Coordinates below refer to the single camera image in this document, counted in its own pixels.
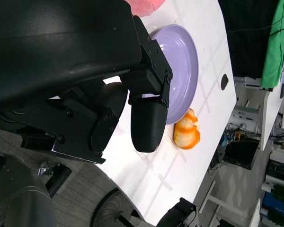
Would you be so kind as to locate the pink plush pig doll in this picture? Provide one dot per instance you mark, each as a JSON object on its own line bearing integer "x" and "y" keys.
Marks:
{"x": 144, "y": 7}

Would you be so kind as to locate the green cloth backdrop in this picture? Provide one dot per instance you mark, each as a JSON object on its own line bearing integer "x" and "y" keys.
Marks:
{"x": 277, "y": 47}

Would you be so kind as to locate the white side desk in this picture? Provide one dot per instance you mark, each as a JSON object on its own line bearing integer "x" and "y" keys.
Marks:
{"x": 272, "y": 113}

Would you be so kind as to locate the black curtain backdrop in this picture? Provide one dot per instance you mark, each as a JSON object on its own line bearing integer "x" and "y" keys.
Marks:
{"x": 248, "y": 37}

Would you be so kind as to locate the purple plastic plate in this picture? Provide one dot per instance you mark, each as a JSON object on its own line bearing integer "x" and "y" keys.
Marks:
{"x": 180, "y": 59}

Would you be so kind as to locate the orange white bun toy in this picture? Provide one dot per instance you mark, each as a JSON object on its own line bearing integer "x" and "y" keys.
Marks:
{"x": 187, "y": 132}

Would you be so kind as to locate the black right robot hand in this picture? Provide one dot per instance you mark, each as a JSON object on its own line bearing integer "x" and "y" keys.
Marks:
{"x": 180, "y": 215}

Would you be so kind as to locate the white table leg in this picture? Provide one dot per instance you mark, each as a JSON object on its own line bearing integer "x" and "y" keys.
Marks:
{"x": 208, "y": 196}

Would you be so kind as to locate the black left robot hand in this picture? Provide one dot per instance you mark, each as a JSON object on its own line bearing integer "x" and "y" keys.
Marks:
{"x": 61, "y": 59}

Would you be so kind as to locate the black table grommet cap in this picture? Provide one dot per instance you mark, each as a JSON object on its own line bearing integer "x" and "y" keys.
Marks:
{"x": 224, "y": 81}

